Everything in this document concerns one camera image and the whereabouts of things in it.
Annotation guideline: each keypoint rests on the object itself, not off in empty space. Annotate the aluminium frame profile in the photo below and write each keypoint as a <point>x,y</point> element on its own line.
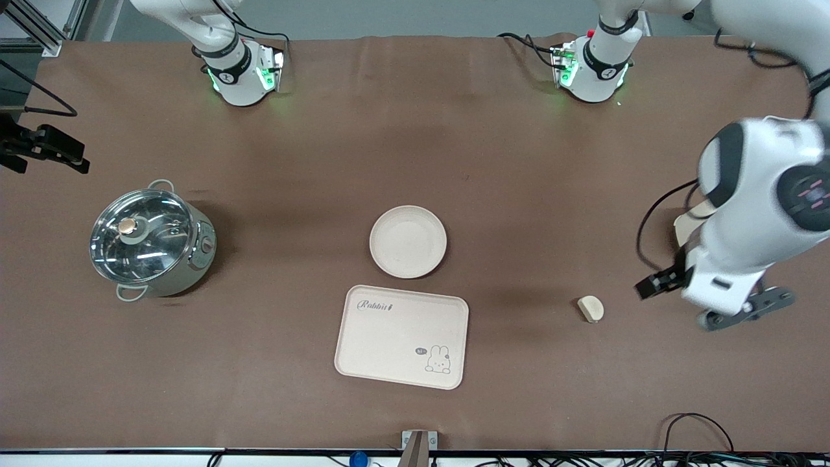
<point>39,26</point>

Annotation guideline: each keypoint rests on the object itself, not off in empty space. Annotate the round cream plate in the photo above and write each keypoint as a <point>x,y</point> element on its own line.
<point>408,241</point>

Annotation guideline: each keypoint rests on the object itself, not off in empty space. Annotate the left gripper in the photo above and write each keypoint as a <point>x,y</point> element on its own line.
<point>663,281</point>

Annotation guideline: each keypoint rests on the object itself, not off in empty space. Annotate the cream tray with rabbit print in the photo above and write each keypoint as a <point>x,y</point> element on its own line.
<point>402,337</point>

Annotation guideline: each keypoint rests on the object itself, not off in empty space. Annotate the glass pot lid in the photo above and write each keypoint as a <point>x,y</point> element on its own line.
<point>139,237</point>

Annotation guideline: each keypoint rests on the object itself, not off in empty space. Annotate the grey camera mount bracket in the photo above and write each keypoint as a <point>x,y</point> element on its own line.
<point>418,447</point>

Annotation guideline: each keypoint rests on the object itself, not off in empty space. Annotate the pale steamed bun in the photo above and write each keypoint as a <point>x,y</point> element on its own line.
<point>591,309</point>

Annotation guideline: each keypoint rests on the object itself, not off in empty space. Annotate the pale green electric pot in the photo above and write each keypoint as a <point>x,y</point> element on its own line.
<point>188,266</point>

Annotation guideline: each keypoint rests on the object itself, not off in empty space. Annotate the blue round knob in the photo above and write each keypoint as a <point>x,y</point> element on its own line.
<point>358,459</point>

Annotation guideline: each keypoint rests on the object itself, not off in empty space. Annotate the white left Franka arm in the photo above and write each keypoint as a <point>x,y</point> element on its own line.
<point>758,181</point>

